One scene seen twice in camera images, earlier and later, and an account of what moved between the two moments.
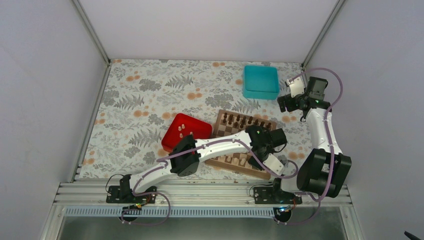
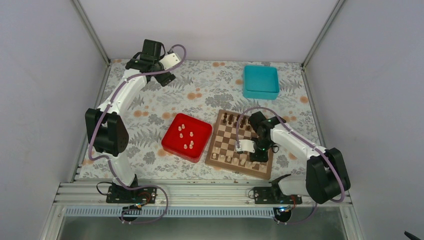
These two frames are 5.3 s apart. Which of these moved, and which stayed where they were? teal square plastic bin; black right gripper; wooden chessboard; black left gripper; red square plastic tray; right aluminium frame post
Moved: black left gripper; black right gripper
Stayed: right aluminium frame post; teal square plastic bin; red square plastic tray; wooden chessboard
